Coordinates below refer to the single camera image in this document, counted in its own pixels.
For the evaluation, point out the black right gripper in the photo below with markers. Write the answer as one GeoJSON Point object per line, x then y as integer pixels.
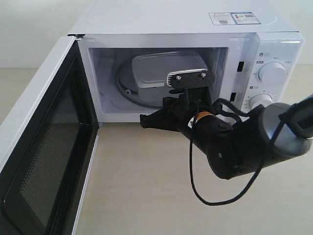
{"type": "Point", "coordinates": [176, 113]}

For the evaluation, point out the white plastic lidded container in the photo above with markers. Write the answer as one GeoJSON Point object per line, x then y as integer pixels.
{"type": "Point", "coordinates": [150, 72]}

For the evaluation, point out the white microwave door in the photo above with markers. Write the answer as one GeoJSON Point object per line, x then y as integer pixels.
{"type": "Point", "coordinates": [47, 145]}

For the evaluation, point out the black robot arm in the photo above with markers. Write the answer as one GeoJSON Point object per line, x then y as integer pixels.
{"type": "Point", "coordinates": [269, 134]}

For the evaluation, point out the white microwave oven body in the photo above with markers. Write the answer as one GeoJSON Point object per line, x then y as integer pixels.
{"type": "Point", "coordinates": [111, 32]}

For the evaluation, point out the glass turntable plate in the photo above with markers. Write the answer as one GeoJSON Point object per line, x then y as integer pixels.
{"type": "Point", "coordinates": [126, 83]}

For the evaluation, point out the lower white control knob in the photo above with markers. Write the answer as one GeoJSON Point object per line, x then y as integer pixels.
{"type": "Point", "coordinates": [260, 99]}

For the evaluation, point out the white control knob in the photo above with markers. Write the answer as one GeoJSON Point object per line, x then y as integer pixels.
{"type": "Point", "coordinates": [272, 72]}
{"type": "Point", "coordinates": [260, 99]}

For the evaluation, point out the upper white control knob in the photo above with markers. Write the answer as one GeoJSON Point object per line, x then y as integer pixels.
{"type": "Point", "coordinates": [272, 72]}

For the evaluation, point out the blue white label sticker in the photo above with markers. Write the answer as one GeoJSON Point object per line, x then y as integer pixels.
{"type": "Point", "coordinates": [233, 18]}

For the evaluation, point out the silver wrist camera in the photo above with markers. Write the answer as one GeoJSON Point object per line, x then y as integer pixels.
{"type": "Point", "coordinates": [189, 79]}

